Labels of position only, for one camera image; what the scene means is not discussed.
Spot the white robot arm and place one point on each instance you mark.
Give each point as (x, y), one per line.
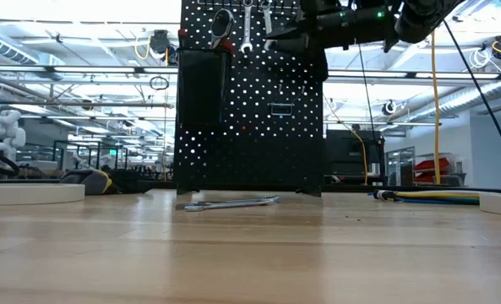
(7, 135)

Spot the black aluminium frame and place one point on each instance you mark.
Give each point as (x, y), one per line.
(351, 188)

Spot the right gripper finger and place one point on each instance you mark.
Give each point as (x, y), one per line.
(307, 29)
(301, 45)

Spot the black work glove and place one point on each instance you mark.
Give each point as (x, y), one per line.
(89, 180)

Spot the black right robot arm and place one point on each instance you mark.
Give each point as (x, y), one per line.
(423, 17)

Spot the red parts bin rack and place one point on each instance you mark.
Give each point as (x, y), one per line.
(434, 166)

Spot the black metal pegboard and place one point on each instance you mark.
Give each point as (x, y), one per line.
(254, 160)

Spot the chrome wrench rack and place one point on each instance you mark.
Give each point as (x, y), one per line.
(233, 5)

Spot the black pegboard bin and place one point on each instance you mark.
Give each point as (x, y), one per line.
(201, 84)

